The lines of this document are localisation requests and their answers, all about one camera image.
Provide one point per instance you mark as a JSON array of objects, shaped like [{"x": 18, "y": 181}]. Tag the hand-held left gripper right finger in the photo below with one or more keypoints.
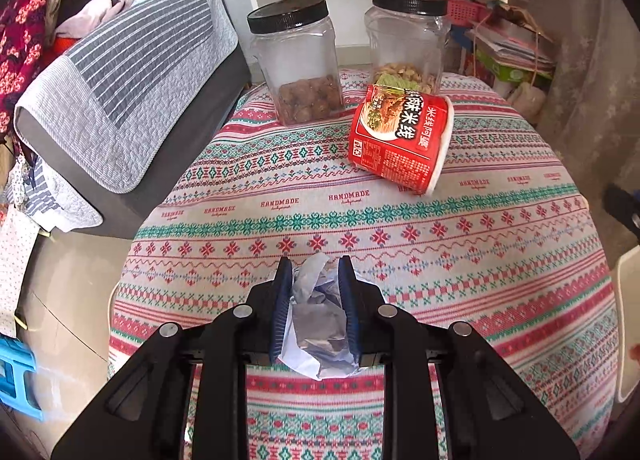
[{"x": 347, "y": 300}]

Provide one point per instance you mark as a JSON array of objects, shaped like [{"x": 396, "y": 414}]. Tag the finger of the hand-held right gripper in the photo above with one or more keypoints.
[{"x": 622, "y": 207}]

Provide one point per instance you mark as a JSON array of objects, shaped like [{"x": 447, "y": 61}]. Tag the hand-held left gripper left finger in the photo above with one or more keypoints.
[{"x": 282, "y": 300}]

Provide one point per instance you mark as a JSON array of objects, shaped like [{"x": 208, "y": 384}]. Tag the silver white wrapper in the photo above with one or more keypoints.
[{"x": 315, "y": 335}]

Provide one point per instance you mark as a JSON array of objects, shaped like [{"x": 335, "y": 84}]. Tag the white plastic trash bin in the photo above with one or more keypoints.
[{"x": 629, "y": 320}]

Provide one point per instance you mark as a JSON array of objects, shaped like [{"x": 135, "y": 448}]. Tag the patterned tablecloth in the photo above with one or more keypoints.
[{"x": 350, "y": 220}]

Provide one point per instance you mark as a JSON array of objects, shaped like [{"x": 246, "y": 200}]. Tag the white plastic bag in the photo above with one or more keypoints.
[{"x": 526, "y": 102}]

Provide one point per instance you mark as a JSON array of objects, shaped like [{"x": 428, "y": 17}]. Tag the white embroidered lace curtain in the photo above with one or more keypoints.
[{"x": 590, "y": 64}]

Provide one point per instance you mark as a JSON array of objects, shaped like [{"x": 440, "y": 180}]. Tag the red instant noodle cup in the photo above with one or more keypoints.
[{"x": 400, "y": 139}]

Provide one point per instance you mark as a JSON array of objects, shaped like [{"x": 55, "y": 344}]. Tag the green cardboard box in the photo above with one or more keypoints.
[{"x": 510, "y": 73}]

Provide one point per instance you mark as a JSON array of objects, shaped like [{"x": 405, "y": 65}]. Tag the grey sofa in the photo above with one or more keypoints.
[{"x": 200, "y": 119}]

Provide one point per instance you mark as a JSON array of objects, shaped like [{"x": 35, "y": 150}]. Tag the stack of papers and books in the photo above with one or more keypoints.
[{"x": 510, "y": 42}]

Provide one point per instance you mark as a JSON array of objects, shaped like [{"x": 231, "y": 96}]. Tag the clear jar with dark nuts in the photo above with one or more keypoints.
[{"x": 295, "y": 64}]

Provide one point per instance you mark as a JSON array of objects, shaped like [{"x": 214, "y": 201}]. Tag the blue white patterned cloth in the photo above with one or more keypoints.
[{"x": 55, "y": 200}]

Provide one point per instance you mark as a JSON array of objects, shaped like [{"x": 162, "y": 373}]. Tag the pink slotted basket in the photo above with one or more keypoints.
[{"x": 465, "y": 12}]

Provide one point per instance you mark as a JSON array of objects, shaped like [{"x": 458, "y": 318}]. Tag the clear jar with light nuts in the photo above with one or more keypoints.
[{"x": 405, "y": 39}]

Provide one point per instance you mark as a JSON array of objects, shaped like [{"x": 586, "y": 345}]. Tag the white dotted cloth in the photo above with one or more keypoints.
[{"x": 17, "y": 265}]

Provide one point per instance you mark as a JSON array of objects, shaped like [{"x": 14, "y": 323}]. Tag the grey striped quilted blanket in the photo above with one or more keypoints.
[{"x": 125, "y": 79}]

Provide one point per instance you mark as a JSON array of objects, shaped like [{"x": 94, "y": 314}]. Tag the blue plastic stool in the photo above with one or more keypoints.
[{"x": 15, "y": 370}]

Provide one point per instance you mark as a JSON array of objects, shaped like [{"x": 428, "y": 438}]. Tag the pink cloth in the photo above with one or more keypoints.
[{"x": 87, "y": 14}]

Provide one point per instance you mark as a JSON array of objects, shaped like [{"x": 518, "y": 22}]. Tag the red floral cloth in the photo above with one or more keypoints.
[{"x": 20, "y": 29}]

